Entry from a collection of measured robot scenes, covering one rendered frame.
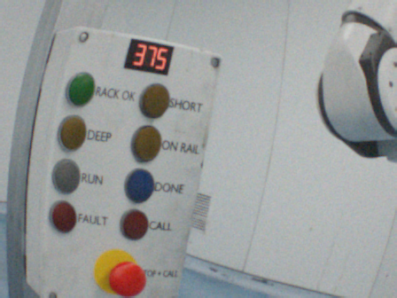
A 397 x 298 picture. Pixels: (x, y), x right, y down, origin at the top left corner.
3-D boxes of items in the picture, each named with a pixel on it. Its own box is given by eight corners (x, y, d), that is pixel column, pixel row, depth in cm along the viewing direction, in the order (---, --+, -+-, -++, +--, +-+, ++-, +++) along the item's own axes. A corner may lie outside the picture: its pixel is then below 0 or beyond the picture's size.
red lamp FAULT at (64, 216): (77, 235, 46) (79, 205, 46) (52, 231, 45) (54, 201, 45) (73, 231, 47) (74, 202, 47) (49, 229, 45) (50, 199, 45)
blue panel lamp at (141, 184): (153, 204, 52) (159, 172, 51) (128, 201, 50) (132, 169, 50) (148, 201, 52) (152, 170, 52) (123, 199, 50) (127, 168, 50)
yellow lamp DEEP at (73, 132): (84, 152, 46) (90, 118, 46) (59, 149, 44) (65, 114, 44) (81, 151, 47) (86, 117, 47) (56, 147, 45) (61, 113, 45)
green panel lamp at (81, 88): (92, 108, 46) (100, 74, 46) (66, 105, 44) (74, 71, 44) (88, 107, 47) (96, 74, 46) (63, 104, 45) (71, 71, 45)
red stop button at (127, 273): (148, 300, 50) (152, 265, 50) (113, 300, 47) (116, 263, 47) (121, 284, 53) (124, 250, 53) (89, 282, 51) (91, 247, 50)
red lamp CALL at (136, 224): (148, 241, 52) (151, 213, 52) (123, 239, 50) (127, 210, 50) (143, 239, 52) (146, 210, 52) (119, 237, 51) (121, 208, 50)
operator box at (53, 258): (176, 307, 57) (224, 55, 55) (44, 303, 45) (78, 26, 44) (144, 289, 61) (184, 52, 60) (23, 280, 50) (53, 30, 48)
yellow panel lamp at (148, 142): (160, 162, 51) (166, 129, 51) (134, 159, 50) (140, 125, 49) (154, 160, 52) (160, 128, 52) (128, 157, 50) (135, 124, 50)
